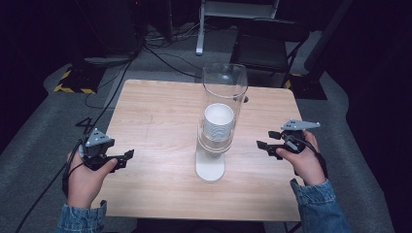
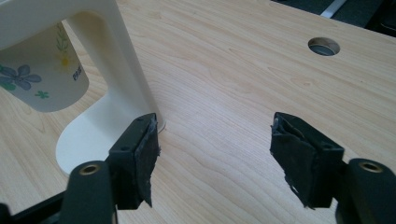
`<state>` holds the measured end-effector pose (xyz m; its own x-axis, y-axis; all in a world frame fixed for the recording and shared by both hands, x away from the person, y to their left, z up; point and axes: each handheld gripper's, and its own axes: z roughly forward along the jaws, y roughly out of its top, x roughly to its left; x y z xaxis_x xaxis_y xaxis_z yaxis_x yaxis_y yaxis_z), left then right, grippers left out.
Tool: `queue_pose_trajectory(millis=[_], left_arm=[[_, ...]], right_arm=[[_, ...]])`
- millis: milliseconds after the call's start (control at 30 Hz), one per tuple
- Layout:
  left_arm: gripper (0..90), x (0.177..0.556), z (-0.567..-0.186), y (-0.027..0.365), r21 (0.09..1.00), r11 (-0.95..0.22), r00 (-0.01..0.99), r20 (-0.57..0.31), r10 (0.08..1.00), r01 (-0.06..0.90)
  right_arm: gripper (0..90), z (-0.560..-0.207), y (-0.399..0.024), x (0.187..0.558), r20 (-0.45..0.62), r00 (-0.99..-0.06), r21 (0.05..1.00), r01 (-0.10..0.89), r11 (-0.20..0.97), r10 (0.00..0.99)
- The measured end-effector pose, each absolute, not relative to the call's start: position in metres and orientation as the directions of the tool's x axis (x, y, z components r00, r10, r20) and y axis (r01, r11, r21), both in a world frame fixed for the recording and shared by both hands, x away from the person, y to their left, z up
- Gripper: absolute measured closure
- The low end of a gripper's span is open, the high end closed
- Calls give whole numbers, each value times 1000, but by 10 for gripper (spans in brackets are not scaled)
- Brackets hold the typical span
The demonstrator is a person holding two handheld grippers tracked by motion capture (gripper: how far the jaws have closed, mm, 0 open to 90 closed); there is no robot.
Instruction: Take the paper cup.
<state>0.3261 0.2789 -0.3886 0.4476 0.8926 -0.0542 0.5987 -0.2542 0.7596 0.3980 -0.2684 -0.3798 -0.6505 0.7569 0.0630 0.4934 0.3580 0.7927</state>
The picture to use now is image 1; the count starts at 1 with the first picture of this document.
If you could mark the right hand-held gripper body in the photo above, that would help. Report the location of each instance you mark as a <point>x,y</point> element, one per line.
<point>293,140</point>

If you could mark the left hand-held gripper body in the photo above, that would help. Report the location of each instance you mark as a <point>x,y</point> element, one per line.
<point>97,139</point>

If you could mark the person's right hand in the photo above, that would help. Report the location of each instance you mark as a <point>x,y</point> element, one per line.
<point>306,165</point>

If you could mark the person's left hand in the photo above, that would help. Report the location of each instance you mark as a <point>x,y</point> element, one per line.
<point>82,184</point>

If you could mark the small dark round object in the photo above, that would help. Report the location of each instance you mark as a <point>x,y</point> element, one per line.
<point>245,99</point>

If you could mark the stack of white paper cups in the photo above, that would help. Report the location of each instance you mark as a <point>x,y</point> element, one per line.
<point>218,123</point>

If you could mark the clear plastic cup dispenser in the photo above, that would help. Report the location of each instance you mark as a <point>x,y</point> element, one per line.
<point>210,165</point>

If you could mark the black folding chair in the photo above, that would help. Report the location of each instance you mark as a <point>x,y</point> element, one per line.
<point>260,51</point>

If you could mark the dark equipment box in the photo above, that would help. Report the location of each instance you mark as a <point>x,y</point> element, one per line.
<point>110,29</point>

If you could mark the white metal stand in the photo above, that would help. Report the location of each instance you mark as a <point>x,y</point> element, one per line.
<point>200,32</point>

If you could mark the dark stand with base plate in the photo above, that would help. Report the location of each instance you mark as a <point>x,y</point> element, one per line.
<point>312,85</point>

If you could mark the black yellow striped base plate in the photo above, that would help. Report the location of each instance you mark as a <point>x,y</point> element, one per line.
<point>79,81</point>

